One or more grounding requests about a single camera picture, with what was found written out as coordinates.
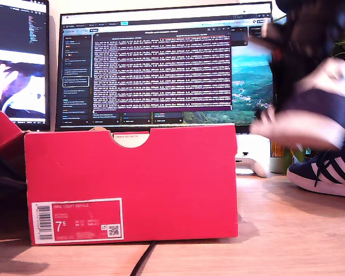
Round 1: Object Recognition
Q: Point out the blue suede white-striped shoe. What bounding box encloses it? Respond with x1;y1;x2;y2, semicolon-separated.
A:
248;57;345;150
286;140;345;200

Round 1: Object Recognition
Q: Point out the red Nike shoebox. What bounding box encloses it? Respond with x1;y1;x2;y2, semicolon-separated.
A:
0;108;239;246

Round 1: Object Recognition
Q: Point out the wide black computer monitor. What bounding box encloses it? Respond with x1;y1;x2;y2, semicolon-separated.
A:
55;1;277;133

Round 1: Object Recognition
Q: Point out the white game controller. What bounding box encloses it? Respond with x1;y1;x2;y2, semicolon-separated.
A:
235;156;271;178

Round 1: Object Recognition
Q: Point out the small white pot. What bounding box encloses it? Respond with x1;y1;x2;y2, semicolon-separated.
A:
269;156;290;174

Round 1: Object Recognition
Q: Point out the narrow black computer monitor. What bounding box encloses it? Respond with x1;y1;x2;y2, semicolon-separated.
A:
0;0;51;132

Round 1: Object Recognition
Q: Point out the black cable on table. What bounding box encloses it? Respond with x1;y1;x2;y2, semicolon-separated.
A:
129;243;158;276

